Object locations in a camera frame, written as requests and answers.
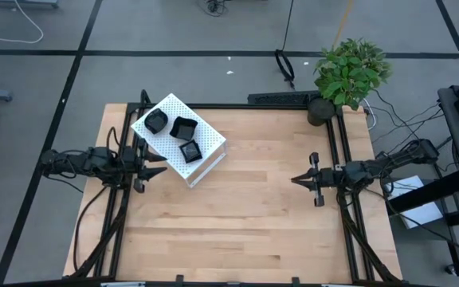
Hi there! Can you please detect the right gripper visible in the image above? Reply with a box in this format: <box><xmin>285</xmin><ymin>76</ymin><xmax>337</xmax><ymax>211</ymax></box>
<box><xmin>290</xmin><ymin>151</ymin><xmax>348</xmax><ymax>208</ymax></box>

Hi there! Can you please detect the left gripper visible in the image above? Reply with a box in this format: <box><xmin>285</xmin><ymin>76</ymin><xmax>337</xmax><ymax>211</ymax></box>
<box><xmin>122</xmin><ymin>137</ymin><xmax>169</xmax><ymax>195</ymax></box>

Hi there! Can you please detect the black oval mini plate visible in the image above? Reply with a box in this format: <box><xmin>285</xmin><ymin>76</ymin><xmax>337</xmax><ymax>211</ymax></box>
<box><xmin>143</xmin><ymin>107</ymin><xmax>170</xmax><ymax>136</ymax></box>

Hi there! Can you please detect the black wavy square mini plate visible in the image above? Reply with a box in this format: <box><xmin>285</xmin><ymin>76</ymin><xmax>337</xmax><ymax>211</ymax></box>
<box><xmin>168</xmin><ymin>116</ymin><xmax>199</xmax><ymax>142</ymax></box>

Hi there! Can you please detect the black power strip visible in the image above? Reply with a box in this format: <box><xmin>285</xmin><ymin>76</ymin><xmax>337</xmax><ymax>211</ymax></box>
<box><xmin>247</xmin><ymin>90</ymin><xmax>320</xmax><ymax>105</ymax></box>

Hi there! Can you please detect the green potted plant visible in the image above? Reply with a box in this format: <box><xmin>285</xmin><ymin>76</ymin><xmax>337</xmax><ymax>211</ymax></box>
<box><xmin>307</xmin><ymin>37</ymin><xmax>393</xmax><ymax>127</ymax></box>

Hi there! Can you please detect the white paper sheet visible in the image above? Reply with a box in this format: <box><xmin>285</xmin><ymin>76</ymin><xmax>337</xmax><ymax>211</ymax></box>
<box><xmin>384</xmin><ymin>175</ymin><xmax>445</xmax><ymax>230</ymax></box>

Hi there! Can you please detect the grey cart base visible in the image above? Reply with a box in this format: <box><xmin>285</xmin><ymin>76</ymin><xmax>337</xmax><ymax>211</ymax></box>
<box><xmin>0</xmin><ymin>0</ymin><xmax>60</xmax><ymax>10</ymax></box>

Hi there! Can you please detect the white plant cable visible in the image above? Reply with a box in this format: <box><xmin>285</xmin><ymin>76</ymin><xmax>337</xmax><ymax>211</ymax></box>
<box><xmin>363</xmin><ymin>97</ymin><xmax>377</xmax><ymax>132</ymax></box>

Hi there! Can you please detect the black aluminium table frame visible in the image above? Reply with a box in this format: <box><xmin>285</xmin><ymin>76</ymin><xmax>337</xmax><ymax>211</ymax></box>
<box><xmin>64</xmin><ymin>89</ymin><xmax>405</xmax><ymax>286</ymax></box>

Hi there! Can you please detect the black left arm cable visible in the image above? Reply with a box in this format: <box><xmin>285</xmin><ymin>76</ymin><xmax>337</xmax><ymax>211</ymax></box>
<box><xmin>73</xmin><ymin>183</ymin><xmax>111</xmax><ymax>274</ymax></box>

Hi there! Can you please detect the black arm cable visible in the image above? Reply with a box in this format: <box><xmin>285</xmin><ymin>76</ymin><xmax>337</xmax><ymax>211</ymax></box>
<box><xmin>73</xmin><ymin>183</ymin><xmax>111</xmax><ymax>274</ymax></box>
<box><xmin>363</xmin><ymin>187</ymin><xmax>459</xmax><ymax>262</ymax></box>

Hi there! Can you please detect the black floor cable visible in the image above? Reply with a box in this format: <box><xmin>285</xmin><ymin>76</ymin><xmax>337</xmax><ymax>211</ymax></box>
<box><xmin>372</xmin><ymin>89</ymin><xmax>434</xmax><ymax>160</ymax></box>
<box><xmin>371</xmin><ymin>102</ymin><xmax>445</xmax><ymax>144</ymax></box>

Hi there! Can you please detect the black desk leg frame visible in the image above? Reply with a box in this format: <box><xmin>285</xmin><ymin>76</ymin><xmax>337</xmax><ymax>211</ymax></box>
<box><xmin>388</xmin><ymin>135</ymin><xmax>459</xmax><ymax>278</ymax></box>

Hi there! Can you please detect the black hanging cable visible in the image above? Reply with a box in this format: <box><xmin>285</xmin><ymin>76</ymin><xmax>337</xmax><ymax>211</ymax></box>
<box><xmin>273</xmin><ymin>0</ymin><xmax>296</xmax><ymax>90</ymax></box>

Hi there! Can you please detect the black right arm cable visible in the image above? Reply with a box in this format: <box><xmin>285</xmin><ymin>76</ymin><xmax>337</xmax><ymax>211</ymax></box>
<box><xmin>363</xmin><ymin>187</ymin><xmax>459</xmax><ymax>262</ymax></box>

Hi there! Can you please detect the yellow hanging strap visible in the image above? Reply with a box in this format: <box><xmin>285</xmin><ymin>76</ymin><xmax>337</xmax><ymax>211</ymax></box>
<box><xmin>331</xmin><ymin>0</ymin><xmax>355</xmax><ymax>51</ymax></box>

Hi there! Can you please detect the black cable bundle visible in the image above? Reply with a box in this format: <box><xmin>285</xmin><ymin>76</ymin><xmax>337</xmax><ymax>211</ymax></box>
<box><xmin>204</xmin><ymin>0</ymin><xmax>227</xmax><ymax>18</ymax></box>

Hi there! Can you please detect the white floor cable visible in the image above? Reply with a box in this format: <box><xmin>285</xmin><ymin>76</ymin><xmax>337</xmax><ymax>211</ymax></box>
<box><xmin>0</xmin><ymin>0</ymin><xmax>45</xmax><ymax>45</ymax></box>

